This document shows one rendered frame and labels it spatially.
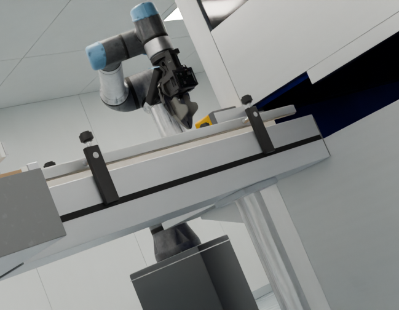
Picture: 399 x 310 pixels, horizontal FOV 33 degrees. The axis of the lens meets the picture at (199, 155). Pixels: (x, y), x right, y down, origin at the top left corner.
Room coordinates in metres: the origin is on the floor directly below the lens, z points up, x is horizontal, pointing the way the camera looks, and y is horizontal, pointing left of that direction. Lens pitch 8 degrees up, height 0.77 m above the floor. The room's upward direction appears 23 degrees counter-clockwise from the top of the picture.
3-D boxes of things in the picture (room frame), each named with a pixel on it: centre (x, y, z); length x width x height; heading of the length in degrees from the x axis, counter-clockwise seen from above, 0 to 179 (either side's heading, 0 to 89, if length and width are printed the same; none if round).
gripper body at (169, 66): (1.79, -0.02, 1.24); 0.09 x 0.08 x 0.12; 41
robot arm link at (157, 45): (1.80, -0.01, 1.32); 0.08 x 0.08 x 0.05
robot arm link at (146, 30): (1.80, -0.01, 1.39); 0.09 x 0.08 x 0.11; 9
